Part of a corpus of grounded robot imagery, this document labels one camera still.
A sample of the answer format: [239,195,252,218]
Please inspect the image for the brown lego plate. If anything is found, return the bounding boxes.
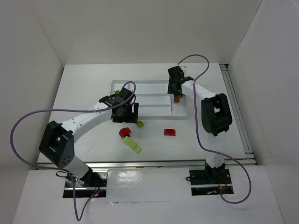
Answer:
[174,95,183,103]

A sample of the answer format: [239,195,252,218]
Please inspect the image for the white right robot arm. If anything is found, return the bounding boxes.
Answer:
[168,65,232,181]

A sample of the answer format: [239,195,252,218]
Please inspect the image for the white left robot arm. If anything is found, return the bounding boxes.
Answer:
[39,87,139,186]

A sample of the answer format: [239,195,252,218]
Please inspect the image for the lime green square lego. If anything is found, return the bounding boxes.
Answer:
[136,121,144,128]

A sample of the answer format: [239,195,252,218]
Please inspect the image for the red lego on purple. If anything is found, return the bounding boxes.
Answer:
[118,127,132,138]

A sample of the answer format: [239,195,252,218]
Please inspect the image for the white compartment tray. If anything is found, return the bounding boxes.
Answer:
[125,80,188,120]

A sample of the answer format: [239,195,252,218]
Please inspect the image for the pale green long lego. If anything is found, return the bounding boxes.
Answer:
[123,136,142,154]

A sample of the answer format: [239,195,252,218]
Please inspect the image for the red curved lego brick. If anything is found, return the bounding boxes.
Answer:
[164,128,176,136]

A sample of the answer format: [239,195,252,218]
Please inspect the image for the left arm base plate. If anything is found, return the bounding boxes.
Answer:
[63,171,108,198]

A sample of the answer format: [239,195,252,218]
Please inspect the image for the aluminium rail right side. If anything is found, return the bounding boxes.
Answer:
[220,64,255,160]

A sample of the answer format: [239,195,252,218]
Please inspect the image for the aluminium rail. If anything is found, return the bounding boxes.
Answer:
[220,64,255,160]
[39,158,256,168]

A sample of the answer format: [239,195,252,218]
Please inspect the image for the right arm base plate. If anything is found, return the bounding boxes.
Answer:
[185,169,234,196]

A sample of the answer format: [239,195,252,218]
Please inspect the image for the aluminium rail front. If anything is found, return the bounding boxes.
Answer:
[39,158,256,168]

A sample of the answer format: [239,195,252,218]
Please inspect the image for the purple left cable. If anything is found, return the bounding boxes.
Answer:
[9,81,136,221]

